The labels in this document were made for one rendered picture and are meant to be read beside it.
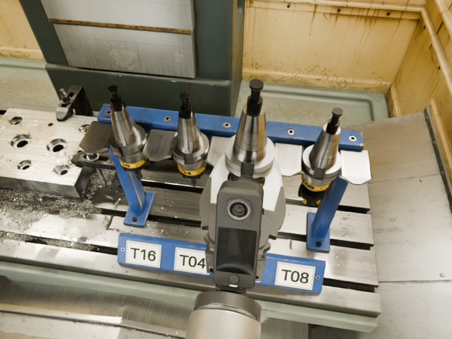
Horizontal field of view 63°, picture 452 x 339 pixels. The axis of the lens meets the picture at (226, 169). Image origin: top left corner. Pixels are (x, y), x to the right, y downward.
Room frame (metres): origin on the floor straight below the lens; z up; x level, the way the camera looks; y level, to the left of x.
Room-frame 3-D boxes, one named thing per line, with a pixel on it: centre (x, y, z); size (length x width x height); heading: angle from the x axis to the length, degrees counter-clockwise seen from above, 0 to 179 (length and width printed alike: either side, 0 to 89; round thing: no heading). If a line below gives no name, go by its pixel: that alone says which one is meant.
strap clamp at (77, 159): (0.58, 0.31, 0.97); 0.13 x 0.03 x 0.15; 81
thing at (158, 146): (0.43, 0.11, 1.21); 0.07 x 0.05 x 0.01; 171
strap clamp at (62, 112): (0.79, 0.44, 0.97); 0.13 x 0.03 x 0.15; 171
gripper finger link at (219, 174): (0.29, 0.01, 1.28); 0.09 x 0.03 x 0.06; 5
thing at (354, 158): (0.38, -0.21, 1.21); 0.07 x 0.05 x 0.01; 171
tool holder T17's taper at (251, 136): (0.31, -0.03, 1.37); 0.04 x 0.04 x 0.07
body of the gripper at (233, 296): (0.18, -0.01, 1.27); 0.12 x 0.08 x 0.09; 171
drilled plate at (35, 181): (0.64, 0.48, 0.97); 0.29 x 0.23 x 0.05; 81
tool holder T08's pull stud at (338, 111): (0.39, -0.16, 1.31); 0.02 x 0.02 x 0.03
